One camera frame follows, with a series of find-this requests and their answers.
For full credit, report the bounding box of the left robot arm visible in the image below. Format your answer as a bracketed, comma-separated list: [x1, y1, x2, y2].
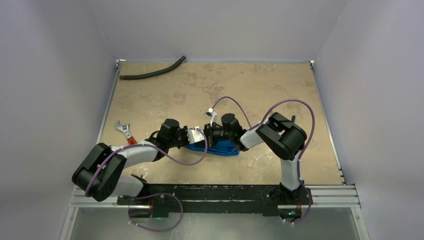
[71, 118, 204, 205]

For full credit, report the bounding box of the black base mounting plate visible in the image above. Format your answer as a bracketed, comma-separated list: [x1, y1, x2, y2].
[117, 183, 313, 218]

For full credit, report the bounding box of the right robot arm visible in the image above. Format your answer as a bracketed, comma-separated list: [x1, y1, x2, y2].
[203, 112, 307, 204]

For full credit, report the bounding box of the aluminium frame rail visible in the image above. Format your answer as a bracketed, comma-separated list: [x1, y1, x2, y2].
[69, 184, 361, 209]

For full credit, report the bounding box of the blue cloth napkin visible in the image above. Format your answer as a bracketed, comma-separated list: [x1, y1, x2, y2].
[185, 140, 240, 157]

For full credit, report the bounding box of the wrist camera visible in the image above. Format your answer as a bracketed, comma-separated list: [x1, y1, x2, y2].
[204, 108, 218, 126]
[187, 126, 206, 144]

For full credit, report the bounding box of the black foam hose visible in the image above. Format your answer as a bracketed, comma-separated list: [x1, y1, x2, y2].
[119, 55, 187, 81]

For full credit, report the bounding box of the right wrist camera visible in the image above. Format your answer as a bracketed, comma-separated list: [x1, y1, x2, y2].
[204, 108, 218, 126]

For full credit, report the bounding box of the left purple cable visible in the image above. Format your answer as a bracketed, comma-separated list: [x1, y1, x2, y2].
[84, 129, 210, 233]

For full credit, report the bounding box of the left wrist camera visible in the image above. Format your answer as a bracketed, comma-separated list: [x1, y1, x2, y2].
[187, 126, 206, 144]

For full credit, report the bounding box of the red handled wrench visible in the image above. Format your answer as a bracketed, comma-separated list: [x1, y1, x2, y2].
[115, 120, 138, 145]

